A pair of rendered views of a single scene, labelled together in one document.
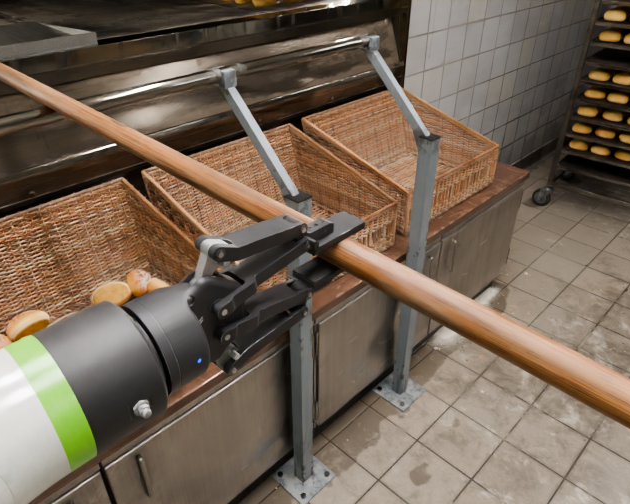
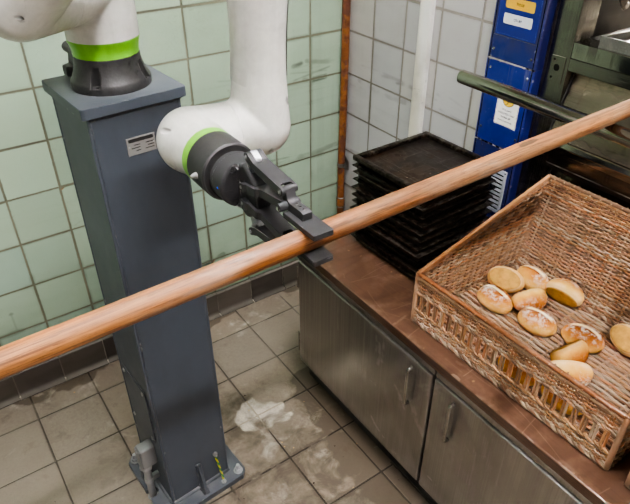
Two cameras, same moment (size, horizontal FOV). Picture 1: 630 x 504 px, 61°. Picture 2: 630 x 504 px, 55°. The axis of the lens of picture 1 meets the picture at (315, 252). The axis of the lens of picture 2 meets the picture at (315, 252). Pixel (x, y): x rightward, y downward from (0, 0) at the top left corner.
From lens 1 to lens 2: 0.86 m
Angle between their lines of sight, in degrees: 80
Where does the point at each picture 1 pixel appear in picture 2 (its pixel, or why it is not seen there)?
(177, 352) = (214, 173)
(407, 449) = not seen: outside the picture
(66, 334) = (215, 135)
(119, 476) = (439, 397)
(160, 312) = (228, 158)
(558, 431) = not seen: outside the picture
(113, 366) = (200, 152)
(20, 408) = (186, 136)
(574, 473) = not seen: outside the picture
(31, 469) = (176, 155)
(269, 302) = (269, 218)
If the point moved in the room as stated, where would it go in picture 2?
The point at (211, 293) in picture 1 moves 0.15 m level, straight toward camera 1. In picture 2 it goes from (243, 174) to (134, 176)
